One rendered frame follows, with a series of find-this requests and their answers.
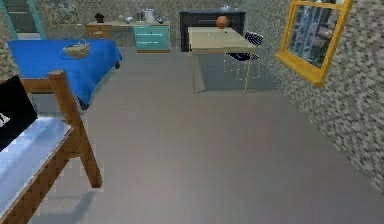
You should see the orange basketball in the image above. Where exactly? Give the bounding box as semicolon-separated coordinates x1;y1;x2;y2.
215;15;230;30

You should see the blue bed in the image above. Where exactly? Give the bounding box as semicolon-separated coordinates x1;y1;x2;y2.
7;38;123;110

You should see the black laptop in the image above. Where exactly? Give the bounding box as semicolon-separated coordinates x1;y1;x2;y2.
0;74;39;152

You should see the beige table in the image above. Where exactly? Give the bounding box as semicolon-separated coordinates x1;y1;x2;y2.
187;26;258;95

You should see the wooden desk with teal drawers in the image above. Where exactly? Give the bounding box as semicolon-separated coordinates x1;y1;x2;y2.
84;20;172;54

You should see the black dresser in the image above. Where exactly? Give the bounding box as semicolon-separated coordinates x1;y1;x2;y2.
179;8;247;53

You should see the wicker basket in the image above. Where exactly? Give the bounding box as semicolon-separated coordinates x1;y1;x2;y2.
62;38;91;60

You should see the yellow framed window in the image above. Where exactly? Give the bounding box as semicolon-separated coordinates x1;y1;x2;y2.
274;0;354;88

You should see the wooden table with metal top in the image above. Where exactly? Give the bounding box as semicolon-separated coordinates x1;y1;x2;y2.
0;70;104;224

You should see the teal framed door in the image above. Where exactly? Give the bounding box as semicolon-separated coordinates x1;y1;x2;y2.
0;0;47;40

